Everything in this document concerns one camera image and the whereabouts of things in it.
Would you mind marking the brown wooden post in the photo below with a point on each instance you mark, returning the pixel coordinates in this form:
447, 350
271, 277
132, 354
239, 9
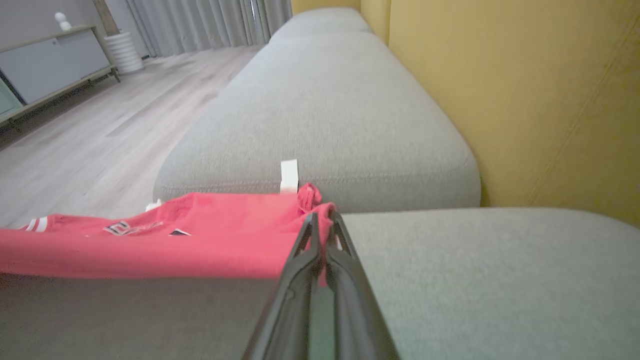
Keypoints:
106, 17

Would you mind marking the grey pleated curtain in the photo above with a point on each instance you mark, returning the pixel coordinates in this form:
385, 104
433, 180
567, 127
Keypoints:
190, 22
275, 17

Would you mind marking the large grey sofa chaise cushion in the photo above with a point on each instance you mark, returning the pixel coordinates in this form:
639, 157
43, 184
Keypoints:
500, 280

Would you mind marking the red jersey with white print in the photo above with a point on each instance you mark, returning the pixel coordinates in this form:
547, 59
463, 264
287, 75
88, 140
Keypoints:
200, 240

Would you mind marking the wide yellow sofa backrest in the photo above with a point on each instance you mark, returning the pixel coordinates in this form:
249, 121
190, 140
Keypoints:
525, 100

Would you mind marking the small white figurine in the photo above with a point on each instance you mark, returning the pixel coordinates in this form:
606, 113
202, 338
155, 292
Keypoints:
62, 21

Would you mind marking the yellow sofa armrest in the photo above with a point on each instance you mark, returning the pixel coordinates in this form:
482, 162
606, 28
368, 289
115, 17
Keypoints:
325, 4

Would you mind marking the grey low media cabinet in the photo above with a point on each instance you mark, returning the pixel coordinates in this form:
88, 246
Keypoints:
50, 65

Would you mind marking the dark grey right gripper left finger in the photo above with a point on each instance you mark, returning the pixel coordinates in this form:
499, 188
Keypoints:
285, 310

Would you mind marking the white ribbed round vase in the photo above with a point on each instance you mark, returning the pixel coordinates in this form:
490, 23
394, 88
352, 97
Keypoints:
124, 52

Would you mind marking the small white fabric tag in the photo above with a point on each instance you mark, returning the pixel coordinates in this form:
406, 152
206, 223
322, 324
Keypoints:
289, 175

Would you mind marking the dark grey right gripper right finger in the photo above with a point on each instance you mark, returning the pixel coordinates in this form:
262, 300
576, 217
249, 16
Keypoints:
355, 315

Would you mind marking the narrow yellow sofa backrest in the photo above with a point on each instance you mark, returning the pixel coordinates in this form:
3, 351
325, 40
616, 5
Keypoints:
374, 17

